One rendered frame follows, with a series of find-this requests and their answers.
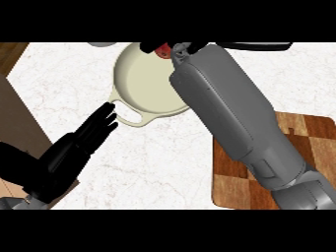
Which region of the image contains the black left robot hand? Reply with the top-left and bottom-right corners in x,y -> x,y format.
0,101 -> 120,205

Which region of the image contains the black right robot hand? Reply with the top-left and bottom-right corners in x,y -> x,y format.
140,41 -> 211,55

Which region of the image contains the red pear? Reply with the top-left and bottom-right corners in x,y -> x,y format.
155,43 -> 174,60

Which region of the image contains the checkered wooden cutting board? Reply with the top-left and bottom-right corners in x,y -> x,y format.
211,111 -> 336,211

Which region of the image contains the black flat appliance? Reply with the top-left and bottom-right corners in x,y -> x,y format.
215,41 -> 295,52

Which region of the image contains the grey round object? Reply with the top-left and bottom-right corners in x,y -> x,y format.
86,41 -> 119,48

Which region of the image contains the cream pot with handle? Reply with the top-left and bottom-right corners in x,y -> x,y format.
109,42 -> 193,128

